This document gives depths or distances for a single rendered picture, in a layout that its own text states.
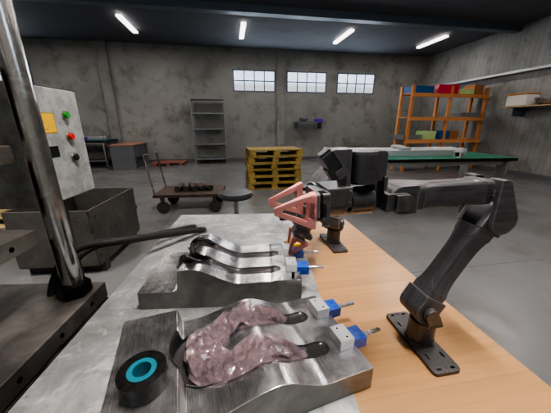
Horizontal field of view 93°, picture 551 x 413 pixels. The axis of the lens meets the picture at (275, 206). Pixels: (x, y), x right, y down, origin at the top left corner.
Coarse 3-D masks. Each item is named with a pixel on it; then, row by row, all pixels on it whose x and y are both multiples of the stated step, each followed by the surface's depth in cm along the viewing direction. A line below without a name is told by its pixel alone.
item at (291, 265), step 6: (288, 258) 87; (294, 258) 87; (288, 264) 83; (294, 264) 83; (300, 264) 86; (306, 264) 86; (288, 270) 84; (294, 270) 84; (300, 270) 84; (306, 270) 84
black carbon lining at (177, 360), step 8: (296, 312) 71; (288, 320) 68; (296, 320) 69; (304, 320) 68; (176, 336) 57; (176, 344) 57; (184, 344) 59; (304, 344) 60; (312, 344) 61; (320, 344) 61; (176, 352) 57; (312, 352) 59; (320, 352) 59; (176, 360) 55; (184, 368) 53; (184, 376) 52; (192, 384) 50
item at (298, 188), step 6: (294, 186) 53; (300, 186) 53; (282, 192) 53; (288, 192) 53; (300, 192) 54; (270, 198) 53; (276, 198) 53; (270, 204) 53; (276, 204) 53; (288, 210) 54; (294, 210) 55; (300, 210) 55
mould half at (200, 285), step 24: (216, 240) 99; (168, 264) 94; (192, 264) 80; (240, 264) 90; (264, 264) 89; (144, 288) 80; (168, 288) 80; (192, 288) 79; (216, 288) 79; (240, 288) 80; (264, 288) 80; (288, 288) 80
